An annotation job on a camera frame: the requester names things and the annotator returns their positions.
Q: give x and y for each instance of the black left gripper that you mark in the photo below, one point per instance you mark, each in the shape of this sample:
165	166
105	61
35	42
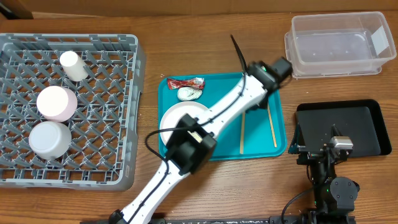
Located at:
263	102

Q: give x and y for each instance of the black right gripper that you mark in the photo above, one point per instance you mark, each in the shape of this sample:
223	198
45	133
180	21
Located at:
308	157

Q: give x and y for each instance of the wooden chopstick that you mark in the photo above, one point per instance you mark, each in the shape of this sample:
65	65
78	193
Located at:
271	126
241	144

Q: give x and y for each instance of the white paper cup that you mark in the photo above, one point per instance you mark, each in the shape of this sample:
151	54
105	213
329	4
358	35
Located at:
73	66

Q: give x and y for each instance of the grey small bowl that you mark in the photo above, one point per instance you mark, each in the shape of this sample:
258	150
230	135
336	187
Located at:
50	140

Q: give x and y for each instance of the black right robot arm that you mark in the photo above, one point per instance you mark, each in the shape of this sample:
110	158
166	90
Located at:
334	196

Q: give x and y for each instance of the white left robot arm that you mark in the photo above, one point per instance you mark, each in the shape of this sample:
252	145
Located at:
194	139

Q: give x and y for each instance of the grey dishwasher rack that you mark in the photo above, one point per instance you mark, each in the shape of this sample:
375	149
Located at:
102	153

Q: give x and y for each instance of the black plastic tray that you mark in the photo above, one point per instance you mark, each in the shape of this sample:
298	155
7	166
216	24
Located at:
360	120

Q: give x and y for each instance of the blue serving tray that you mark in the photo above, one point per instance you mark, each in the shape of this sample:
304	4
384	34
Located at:
257	136

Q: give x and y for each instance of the clear plastic bin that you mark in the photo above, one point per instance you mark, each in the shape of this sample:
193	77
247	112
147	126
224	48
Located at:
372	25

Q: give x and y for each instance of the crumpled white tissue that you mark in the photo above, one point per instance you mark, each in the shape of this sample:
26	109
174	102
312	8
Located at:
189	93

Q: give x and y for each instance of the red snack wrapper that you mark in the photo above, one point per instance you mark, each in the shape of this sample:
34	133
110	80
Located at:
196	83

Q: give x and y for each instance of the white dirty plate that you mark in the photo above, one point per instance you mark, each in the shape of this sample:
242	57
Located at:
177	111

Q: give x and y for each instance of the pink cup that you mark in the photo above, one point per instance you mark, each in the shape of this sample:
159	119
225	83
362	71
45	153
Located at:
57	103

